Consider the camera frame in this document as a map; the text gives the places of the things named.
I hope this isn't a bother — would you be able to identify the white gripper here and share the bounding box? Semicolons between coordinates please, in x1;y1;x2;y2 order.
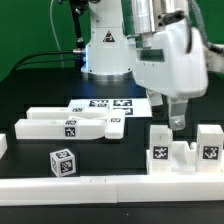
134;19;208;130

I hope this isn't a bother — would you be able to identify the white tagged block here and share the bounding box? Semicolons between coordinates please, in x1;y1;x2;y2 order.
148;125;173;174

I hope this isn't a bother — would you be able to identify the white chair seat block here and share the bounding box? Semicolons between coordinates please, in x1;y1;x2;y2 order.
146;141;196;175

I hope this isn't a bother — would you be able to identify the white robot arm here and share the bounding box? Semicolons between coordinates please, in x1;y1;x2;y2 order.
82;0;208;130

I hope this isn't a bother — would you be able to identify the white tagged sheet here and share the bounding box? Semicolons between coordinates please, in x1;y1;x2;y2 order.
69;98;152;117

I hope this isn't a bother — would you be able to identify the white tagged cube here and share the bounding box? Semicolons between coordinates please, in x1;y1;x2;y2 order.
50;148;76;177

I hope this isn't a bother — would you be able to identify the white block left edge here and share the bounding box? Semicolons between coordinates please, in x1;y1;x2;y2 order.
0;134;7;159

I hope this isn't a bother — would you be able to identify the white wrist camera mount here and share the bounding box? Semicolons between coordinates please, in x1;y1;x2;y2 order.
204;48;224;74

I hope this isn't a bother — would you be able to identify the grey hose cable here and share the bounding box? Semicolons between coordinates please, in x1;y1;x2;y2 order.
186;0;224;54

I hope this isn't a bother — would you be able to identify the white front rail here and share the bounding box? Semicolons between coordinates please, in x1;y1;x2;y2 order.
0;174;224;206

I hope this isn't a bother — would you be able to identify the black cable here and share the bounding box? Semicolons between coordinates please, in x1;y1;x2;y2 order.
9;48;84;75

